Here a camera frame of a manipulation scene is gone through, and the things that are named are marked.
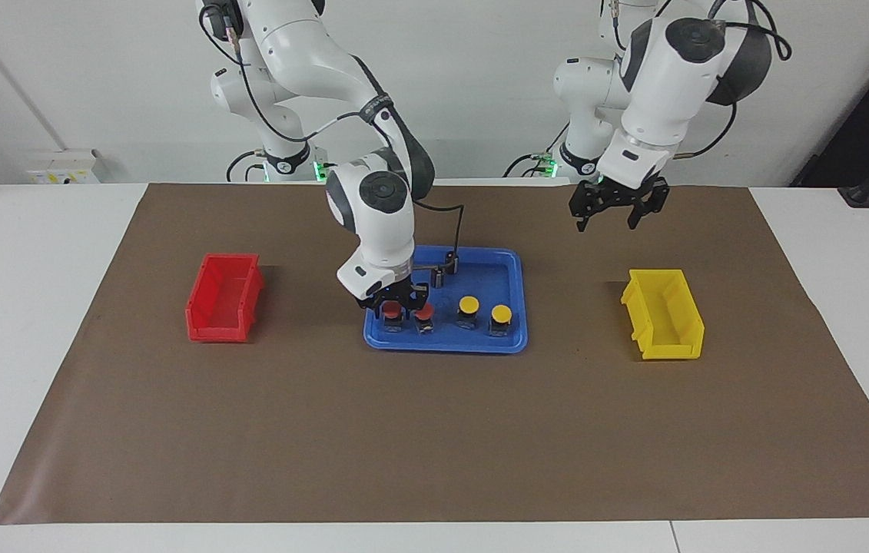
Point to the brown table mat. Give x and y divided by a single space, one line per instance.
434 430

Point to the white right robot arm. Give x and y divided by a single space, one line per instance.
373 215

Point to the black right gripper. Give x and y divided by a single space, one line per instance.
392 290

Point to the white wall power strip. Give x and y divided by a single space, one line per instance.
65 169

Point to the red push button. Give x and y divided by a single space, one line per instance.
424 312
391 311

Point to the yellow push button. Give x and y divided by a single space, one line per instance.
501 313
468 305

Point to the yellow plastic bin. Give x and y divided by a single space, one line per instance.
672 352

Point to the red plastic bin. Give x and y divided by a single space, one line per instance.
211 332

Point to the black cylindrical capacitor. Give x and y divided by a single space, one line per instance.
452 266
437 279

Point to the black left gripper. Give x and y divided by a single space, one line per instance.
626 192

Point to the blue plastic tray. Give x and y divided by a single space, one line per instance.
495 269

